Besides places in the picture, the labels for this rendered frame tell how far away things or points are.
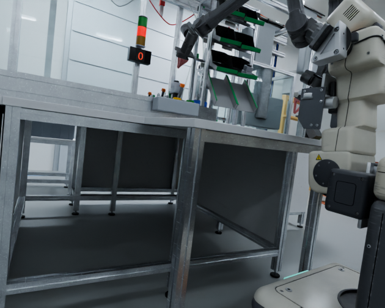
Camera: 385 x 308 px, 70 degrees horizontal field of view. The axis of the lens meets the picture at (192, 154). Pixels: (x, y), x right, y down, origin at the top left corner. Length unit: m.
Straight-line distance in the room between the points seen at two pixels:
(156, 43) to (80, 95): 4.47
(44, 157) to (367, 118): 4.49
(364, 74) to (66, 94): 1.11
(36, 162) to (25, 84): 3.76
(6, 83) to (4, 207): 0.45
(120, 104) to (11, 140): 0.43
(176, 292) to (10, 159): 0.75
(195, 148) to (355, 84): 0.63
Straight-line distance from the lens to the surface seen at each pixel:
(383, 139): 8.67
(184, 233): 0.97
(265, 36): 2.88
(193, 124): 0.89
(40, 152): 4.92
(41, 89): 1.22
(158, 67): 5.55
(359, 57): 1.13
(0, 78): 1.25
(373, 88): 1.15
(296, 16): 1.17
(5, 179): 1.17
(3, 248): 1.24
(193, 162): 0.92
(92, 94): 1.24
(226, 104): 1.62
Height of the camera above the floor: 0.80
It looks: 3 degrees down
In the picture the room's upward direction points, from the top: 7 degrees clockwise
